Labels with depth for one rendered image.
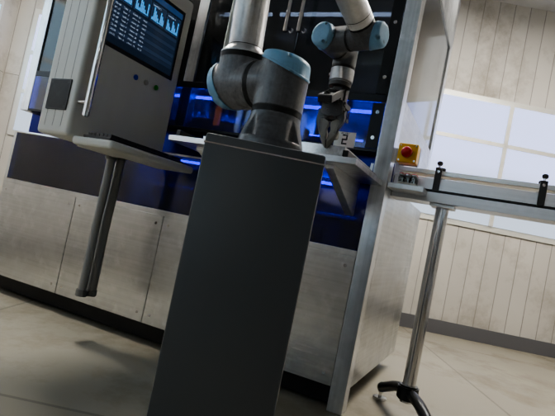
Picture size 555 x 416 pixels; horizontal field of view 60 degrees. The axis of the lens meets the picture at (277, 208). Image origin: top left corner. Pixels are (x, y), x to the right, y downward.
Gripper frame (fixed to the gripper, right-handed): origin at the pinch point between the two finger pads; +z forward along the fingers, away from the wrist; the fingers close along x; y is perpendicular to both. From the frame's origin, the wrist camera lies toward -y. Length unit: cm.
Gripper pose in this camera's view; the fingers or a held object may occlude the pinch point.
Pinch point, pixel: (325, 143)
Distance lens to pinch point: 152.8
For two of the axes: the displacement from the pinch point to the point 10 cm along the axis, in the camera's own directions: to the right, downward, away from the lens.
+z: -2.0, 9.8, -0.4
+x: -9.0, -1.6, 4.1
